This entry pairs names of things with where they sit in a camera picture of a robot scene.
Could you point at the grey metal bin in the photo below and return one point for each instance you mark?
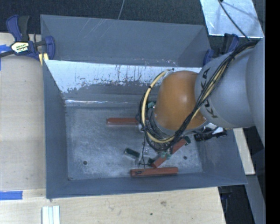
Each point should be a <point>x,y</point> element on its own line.
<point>95,136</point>

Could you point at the dark green flat block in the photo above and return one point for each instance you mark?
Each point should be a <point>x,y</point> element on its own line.
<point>187,140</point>
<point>131,152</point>

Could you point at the red-brown flat block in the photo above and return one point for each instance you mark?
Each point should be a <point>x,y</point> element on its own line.
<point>121,121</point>
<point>158,171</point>
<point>179,147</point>

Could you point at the black cylinder on white bracket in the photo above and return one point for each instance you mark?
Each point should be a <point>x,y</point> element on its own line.
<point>204,136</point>

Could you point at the pale wood board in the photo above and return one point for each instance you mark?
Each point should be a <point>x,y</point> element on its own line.
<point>21,125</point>

